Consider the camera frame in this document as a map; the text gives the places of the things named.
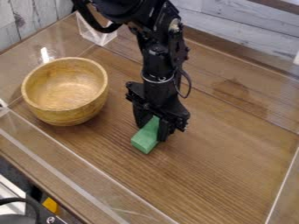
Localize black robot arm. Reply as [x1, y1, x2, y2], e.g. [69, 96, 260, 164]
[70, 0, 190, 142]

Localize black device with yellow label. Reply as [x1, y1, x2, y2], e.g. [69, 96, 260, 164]
[25, 188, 84, 224]

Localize clear acrylic left corner bracket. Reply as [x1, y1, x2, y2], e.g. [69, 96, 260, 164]
[0, 98, 9, 117]

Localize clear acrylic corner bracket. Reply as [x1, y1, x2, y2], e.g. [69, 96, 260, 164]
[76, 13, 117, 46]
[0, 98, 9, 117]

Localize brown wooden bowl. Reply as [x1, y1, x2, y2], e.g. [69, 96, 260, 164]
[21, 57, 108, 126]

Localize green rectangular block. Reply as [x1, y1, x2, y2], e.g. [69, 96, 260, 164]
[130, 116, 158, 154]

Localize black cable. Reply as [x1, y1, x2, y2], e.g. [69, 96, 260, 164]
[0, 197, 39, 224]

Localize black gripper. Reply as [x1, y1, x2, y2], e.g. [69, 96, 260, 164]
[125, 80, 190, 142]

